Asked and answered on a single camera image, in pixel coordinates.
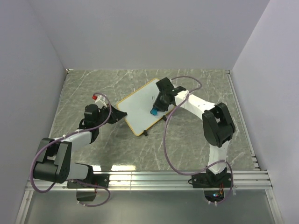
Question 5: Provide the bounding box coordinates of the aluminium front mounting rail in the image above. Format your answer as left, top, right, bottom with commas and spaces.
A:
16, 171, 276, 224

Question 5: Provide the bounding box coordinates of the yellow framed whiteboard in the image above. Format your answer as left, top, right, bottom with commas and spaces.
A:
116, 78, 174, 136

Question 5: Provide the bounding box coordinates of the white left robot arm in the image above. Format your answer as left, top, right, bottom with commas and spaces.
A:
30, 104, 127, 188

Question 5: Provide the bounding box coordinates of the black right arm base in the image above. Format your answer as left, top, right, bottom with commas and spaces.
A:
188, 173, 233, 188

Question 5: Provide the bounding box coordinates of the aluminium right side rail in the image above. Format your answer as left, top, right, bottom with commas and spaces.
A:
225, 70, 261, 170

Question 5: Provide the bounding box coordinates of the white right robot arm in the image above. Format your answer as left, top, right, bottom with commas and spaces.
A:
150, 77, 235, 187

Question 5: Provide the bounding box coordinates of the blue whiteboard eraser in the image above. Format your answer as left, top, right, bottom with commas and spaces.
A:
150, 109, 158, 116

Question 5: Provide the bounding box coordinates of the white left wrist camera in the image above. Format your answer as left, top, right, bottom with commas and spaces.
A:
92, 92, 109, 109

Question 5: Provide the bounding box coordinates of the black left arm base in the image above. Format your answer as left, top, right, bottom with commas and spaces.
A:
66, 173, 110, 189

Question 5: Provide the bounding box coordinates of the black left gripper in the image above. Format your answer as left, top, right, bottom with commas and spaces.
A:
95, 103, 127, 127

